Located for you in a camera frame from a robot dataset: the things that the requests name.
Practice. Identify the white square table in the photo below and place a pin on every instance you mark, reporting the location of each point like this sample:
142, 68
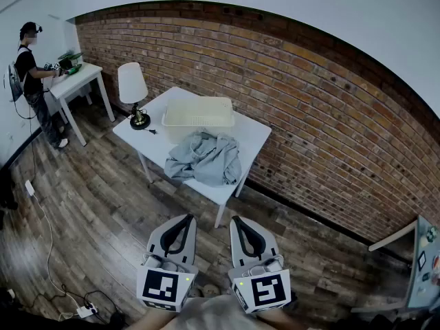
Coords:
154, 143

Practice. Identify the grey table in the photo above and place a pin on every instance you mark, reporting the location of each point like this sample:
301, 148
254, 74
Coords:
421, 287

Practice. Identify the white power strip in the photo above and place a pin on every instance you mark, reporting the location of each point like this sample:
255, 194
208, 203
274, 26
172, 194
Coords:
86, 311

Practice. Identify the person's shoe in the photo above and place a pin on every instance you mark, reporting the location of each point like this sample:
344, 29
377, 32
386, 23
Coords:
210, 290
194, 292

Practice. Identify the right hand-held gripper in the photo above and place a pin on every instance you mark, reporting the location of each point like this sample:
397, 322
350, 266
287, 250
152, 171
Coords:
268, 291

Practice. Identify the person's left forearm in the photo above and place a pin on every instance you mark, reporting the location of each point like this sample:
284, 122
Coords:
151, 321

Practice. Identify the table lamp with white shade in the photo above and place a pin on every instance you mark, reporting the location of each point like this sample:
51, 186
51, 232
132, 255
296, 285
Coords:
131, 82

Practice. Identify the cream perforated plastic basket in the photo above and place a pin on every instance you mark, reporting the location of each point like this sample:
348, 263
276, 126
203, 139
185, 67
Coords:
197, 115

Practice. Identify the person's right forearm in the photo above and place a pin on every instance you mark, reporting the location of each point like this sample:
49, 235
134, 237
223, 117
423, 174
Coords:
275, 321

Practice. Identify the green tiered tray stand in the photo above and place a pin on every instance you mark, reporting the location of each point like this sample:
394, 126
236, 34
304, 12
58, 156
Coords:
70, 62

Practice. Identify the person's light shirt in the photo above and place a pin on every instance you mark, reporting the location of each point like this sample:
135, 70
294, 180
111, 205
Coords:
220, 315

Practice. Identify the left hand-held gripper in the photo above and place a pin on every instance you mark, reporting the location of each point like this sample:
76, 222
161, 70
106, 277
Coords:
158, 285

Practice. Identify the white side table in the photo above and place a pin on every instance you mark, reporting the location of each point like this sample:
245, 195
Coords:
77, 77

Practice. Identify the light blue denim garment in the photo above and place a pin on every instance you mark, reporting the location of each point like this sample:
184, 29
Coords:
206, 163

